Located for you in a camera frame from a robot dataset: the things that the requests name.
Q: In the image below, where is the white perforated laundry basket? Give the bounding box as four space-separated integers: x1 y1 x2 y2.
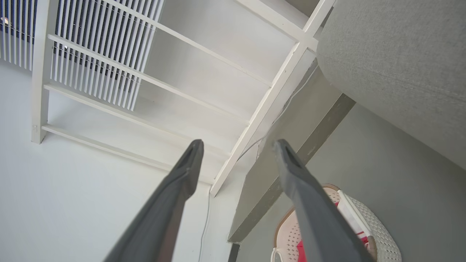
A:
271 184 403 262

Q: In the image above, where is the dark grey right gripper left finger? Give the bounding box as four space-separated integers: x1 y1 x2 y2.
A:
104 139 205 262

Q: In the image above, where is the red and white garment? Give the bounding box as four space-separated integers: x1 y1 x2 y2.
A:
297 202 370 262

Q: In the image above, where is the grey fabric sofa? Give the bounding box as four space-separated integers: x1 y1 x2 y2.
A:
317 0 466 170

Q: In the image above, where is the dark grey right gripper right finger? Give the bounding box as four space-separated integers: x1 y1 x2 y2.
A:
275 139 375 262

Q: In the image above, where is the white slatted window blind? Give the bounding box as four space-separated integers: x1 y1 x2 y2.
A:
0 0 164 111

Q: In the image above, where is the thin white wall cable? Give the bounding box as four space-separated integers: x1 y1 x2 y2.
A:
198 65 319 262

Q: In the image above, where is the grey raised concrete step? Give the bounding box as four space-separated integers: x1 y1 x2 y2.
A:
228 58 356 243

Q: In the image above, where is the white wooden railing frame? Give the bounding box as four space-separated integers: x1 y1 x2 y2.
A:
31 0 337 197

